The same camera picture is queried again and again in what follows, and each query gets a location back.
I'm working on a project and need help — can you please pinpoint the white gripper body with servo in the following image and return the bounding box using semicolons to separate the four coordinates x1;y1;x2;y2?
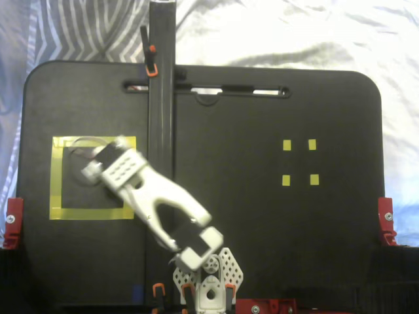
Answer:
80;160;109;194

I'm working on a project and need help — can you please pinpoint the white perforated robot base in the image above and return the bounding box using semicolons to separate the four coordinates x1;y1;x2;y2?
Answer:
168;247;246;314

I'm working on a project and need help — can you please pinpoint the yellow tape square outline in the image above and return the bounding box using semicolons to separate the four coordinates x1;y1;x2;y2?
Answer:
48;135;137;221

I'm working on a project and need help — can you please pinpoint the orange black spring clamp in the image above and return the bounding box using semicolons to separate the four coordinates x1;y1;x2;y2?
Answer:
139;25;160;79

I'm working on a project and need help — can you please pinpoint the small orange black clamp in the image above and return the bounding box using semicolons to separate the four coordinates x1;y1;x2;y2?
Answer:
181;283;194;310
152;283;167;314

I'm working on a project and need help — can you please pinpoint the red screw clamp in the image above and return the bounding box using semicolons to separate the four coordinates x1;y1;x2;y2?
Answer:
235;297;298;314

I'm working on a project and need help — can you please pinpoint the white grey patterned bedsheet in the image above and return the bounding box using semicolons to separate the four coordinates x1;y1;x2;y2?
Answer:
0;0;419;249

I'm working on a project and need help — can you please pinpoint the black curved backdrop board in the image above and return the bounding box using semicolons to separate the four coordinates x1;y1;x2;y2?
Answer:
0;243;419;314

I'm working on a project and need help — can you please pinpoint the red white servo cable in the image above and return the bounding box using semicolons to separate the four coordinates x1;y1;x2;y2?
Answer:
70;136;115;162

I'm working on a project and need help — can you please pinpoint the red corner bracket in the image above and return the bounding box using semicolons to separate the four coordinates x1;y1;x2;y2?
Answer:
3;197;24;250
378;197;399;247

